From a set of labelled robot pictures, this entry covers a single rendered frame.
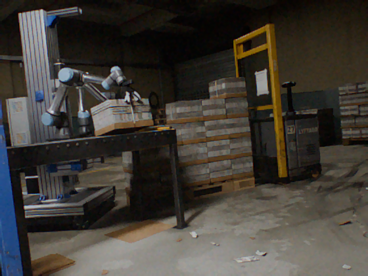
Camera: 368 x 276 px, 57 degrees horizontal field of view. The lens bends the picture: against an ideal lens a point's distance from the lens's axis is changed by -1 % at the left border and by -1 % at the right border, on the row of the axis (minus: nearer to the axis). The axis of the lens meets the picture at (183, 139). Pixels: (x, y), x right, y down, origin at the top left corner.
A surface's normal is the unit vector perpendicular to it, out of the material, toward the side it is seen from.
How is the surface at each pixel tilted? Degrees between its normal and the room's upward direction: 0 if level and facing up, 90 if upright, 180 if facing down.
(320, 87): 90
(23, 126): 90
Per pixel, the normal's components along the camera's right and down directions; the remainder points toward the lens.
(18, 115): -0.13, 0.07
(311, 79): -0.70, 0.11
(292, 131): 0.40, 0.00
